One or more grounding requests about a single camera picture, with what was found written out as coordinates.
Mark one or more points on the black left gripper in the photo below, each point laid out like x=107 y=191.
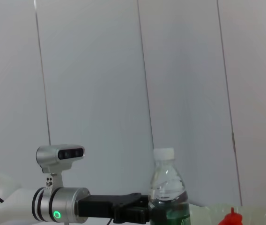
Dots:
x=98 y=206

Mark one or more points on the green label water bottle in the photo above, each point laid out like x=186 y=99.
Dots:
x=168 y=178

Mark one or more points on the red tomato-shaped toy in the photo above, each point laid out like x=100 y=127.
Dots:
x=232 y=219

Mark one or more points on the green glass fruit plate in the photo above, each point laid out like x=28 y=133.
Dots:
x=259 y=214

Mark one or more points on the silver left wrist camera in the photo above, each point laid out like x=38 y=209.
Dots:
x=51 y=158

